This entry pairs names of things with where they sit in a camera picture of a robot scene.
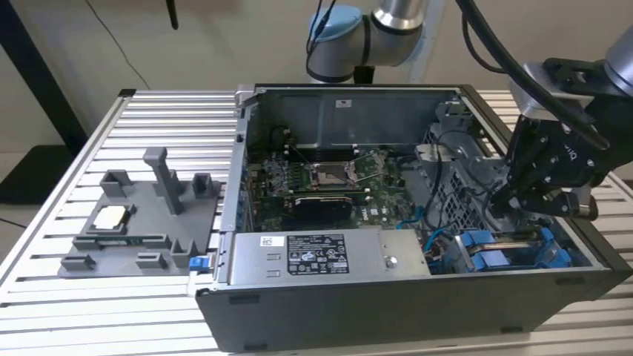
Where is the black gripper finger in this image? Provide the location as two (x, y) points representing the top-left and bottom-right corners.
(513, 187), (600, 220)
(491, 115), (548, 218)

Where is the grey disk bay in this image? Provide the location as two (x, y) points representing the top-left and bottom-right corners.
(455, 222), (575, 271)

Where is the black RAM slot bank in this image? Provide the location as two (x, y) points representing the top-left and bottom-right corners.
(284, 144), (360, 159)

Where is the grey perforated drive cage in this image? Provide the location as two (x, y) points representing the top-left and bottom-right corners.
(400, 122), (508, 233)

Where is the green motherboard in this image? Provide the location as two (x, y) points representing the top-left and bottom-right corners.
(247, 148), (421, 233)

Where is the metal socket cover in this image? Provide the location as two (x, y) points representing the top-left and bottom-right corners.
(348, 154), (388, 182)

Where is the CPU socket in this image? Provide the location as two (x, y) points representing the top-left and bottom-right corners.
(309, 162), (353, 188)

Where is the silver power supply unit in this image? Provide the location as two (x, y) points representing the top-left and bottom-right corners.
(230, 228), (429, 286)

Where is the black graphics card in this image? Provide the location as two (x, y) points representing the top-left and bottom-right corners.
(285, 194), (355, 230)

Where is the thin metal locking lever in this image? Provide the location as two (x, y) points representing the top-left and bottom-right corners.
(289, 145), (313, 165)

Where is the black open PC case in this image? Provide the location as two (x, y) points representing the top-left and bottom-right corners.
(187, 82), (633, 353)

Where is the grey parts rack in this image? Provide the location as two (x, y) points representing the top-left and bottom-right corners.
(58, 147), (224, 278)

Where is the black antenna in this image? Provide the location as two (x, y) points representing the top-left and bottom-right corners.
(164, 0), (180, 30)

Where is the green RAM stick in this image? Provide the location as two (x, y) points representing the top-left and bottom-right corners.
(96, 234), (164, 247)

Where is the silver CPU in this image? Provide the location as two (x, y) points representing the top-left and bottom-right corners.
(92, 205), (134, 231)

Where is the black flat base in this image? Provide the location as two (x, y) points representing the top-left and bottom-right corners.
(0, 145), (76, 205)

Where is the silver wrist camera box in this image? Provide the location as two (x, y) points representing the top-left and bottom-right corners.
(508, 61), (563, 120)

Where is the long black case wire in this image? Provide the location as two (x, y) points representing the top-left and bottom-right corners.
(424, 129), (479, 231)

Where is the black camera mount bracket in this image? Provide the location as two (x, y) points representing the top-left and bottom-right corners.
(541, 57), (617, 107)

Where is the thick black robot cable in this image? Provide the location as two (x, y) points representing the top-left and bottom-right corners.
(453, 0), (612, 151)

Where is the blue wire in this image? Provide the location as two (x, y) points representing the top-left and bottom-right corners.
(397, 217), (459, 263)

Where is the thin black looped cable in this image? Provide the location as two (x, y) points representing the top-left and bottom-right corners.
(463, 13), (513, 77)

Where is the thin black wall cable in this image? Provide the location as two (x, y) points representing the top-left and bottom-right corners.
(83, 0), (151, 90)

